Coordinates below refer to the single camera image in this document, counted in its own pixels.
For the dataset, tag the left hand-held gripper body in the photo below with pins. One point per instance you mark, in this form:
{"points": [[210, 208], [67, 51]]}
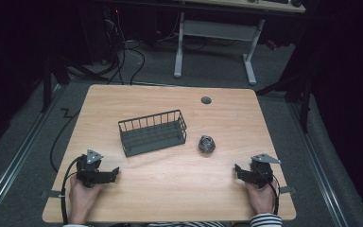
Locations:
{"points": [[89, 167]]}

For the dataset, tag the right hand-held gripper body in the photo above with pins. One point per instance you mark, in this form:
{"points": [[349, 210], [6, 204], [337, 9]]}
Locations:
{"points": [[261, 171]]}

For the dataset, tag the steel wool ball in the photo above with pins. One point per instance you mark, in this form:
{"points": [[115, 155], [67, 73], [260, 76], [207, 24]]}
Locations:
{"points": [[206, 144]]}

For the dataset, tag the person's right hand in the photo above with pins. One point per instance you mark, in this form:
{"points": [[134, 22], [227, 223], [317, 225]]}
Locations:
{"points": [[261, 200]]}

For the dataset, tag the person's left hand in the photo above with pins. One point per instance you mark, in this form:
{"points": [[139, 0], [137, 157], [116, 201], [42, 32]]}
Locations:
{"points": [[82, 198]]}

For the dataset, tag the grey tape strip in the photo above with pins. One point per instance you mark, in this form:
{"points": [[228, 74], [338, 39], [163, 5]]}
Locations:
{"points": [[53, 194], [287, 189]]}

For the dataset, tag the person's striped right sleeve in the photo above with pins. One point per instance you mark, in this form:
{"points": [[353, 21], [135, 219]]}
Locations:
{"points": [[266, 220]]}

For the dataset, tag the person's striped shirt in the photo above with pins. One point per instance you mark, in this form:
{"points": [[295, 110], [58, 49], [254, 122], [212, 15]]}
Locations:
{"points": [[186, 224]]}

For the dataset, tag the grey table grommet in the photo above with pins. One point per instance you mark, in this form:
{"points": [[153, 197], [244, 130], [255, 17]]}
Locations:
{"points": [[206, 100]]}

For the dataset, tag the black metal stand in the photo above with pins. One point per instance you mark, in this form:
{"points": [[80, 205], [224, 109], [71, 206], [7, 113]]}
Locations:
{"points": [[299, 88], [48, 85]]}

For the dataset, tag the white-legged wooden desk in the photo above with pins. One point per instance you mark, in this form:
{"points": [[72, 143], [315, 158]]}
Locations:
{"points": [[217, 30]]}

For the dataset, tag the metal floor rail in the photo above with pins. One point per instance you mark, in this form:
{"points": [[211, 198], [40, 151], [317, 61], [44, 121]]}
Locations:
{"points": [[15, 164], [318, 167]]}

